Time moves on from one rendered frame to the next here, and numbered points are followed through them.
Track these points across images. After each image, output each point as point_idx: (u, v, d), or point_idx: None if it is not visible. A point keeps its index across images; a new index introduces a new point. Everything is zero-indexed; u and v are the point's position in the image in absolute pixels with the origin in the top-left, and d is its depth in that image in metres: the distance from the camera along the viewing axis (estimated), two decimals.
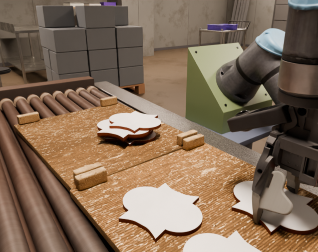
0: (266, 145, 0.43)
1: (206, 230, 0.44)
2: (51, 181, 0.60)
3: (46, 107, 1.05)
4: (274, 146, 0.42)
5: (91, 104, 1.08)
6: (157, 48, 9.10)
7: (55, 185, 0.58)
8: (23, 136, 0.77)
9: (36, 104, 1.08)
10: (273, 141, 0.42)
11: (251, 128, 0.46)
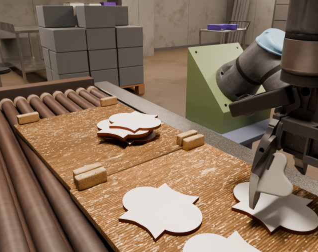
0: (269, 127, 0.42)
1: (206, 230, 0.44)
2: (51, 181, 0.60)
3: (46, 107, 1.05)
4: (277, 128, 0.41)
5: (91, 104, 1.08)
6: (157, 48, 9.10)
7: (55, 185, 0.58)
8: (23, 136, 0.77)
9: (36, 104, 1.08)
10: (275, 123, 0.41)
11: (253, 111, 0.45)
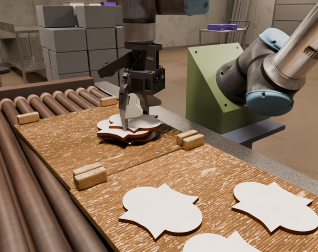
0: (123, 78, 0.69)
1: (206, 230, 0.44)
2: (51, 181, 0.60)
3: (46, 107, 1.05)
4: (127, 77, 0.69)
5: (91, 104, 1.08)
6: None
7: (55, 185, 0.58)
8: (23, 136, 0.77)
9: (36, 104, 1.08)
10: (126, 74, 0.69)
11: (112, 71, 0.72)
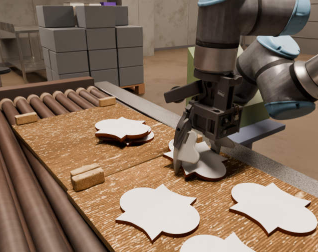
0: (186, 111, 0.56)
1: (203, 231, 0.44)
2: (48, 182, 0.60)
3: (45, 107, 1.05)
4: (191, 111, 0.55)
5: (90, 103, 1.08)
6: (157, 48, 9.10)
7: (53, 187, 0.58)
8: (21, 137, 0.77)
9: (35, 105, 1.08)
10: (190, 107, 0.55)
11: (178, 99, 0.59)
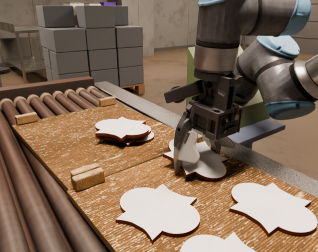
0: (186, 111, 0.56)
1: (203, 231, 0.44)
2: (49, 182, 0.60)
3: (45, 107, 1.05)
4: (191, 111, 0.55)
5: (90, 104, 1.08)
6: (157, 48, 9.10)
7: (53, 187, 0.58)
8: (21, 137, 0.77)
9: (35, 105, 1.08)
10: (190, 107, 0.55)
11: (178, 99, 0.59)
